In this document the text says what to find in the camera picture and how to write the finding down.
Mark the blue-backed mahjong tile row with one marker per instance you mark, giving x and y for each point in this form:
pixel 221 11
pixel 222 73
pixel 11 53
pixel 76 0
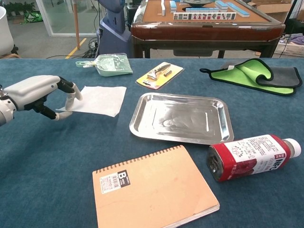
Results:
pixel 202 9
pixel 238 10

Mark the red juice bottle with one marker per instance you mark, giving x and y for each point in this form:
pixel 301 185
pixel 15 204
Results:
pixel 249 156

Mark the wooden pole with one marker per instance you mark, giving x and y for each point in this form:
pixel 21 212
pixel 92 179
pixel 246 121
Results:
pixel 76 23

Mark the silver metal tray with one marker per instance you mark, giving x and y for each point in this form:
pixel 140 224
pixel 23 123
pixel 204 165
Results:
pixel 180 118

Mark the cardboard box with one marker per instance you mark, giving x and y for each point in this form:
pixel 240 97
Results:
pixel 273 9

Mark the white paper sheet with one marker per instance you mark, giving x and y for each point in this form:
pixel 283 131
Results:
pixel 102 99

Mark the green bag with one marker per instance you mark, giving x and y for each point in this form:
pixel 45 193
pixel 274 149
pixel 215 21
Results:
pixel 33 17

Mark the purple cloth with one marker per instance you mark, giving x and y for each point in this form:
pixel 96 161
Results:
pixel 298 40

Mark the white plastic basket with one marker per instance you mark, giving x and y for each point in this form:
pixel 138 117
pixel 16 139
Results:
pixel 289 50

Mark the brown mahjong table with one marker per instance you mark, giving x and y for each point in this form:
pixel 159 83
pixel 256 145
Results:
pixel 202 31

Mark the potted green plants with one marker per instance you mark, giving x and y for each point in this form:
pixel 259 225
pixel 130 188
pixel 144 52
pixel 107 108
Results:
pixel 19 7

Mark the packaged green dustpan set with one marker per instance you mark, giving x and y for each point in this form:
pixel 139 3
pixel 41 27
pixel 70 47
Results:
pixel 111 66

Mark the tan spiral notebook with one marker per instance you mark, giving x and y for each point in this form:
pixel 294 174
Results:
pixel 152 190

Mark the razor in yellow blister pack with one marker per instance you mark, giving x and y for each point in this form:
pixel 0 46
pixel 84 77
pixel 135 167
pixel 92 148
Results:
pixel 159 76

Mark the green grey microfiber cloth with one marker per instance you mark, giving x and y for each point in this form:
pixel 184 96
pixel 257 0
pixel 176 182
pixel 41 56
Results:
pixel 228 76

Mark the face-up mahjong tile row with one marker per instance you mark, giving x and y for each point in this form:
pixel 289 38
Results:
pixel 204 16

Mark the white round seat shell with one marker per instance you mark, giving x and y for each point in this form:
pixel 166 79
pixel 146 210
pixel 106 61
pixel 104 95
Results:
pixel 4 31

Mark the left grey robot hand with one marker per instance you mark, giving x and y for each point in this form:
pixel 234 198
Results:
pixel 35 90

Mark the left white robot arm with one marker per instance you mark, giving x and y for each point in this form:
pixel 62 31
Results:
pixel 4 111

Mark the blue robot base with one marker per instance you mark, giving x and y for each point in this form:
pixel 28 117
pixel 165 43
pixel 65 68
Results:
pixel 114 40

